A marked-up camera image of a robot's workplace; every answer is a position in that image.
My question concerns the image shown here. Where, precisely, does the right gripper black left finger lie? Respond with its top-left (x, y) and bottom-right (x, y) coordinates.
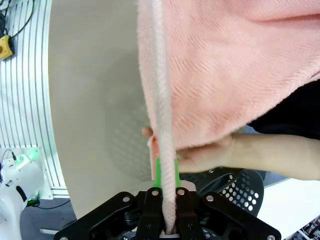
top-left (53, 157), bottom-right (165, 240)

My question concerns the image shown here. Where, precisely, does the white side table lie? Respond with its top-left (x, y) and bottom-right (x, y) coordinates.
top-left (256, 174), bottom-right (320, 240)

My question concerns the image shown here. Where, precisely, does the dark perforated laundry basket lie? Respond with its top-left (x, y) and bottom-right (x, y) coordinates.
top-left (183, 168), bottom-right (265, 219)

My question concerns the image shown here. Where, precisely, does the dark green cable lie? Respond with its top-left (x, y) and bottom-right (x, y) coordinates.
top-left (0, 0), bottom-right (36, 39)

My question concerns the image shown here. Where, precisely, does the person's left hand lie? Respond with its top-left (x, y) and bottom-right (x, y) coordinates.
top-left (141, 126), bottom-right (236, 174)

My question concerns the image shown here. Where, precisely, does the person's left forearm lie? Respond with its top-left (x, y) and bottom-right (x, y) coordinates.
top-left (232, 133), bottom-right (320, 181)

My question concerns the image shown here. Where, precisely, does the yellow emergency stop button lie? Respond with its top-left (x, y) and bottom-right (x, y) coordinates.
top-left (0, 34), bottom-right (16, 61)

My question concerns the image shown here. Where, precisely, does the pink towel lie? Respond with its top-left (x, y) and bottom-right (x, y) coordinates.
top-left (136, 0), bottom-right (320, 235)

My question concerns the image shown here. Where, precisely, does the white ribbed base platform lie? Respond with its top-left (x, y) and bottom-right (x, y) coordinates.
top-left (0, 0), bottom-right (70, 199)

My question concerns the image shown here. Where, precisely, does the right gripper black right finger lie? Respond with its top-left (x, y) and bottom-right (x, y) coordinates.
top-left (174, 157), bottom-right (282, 240)

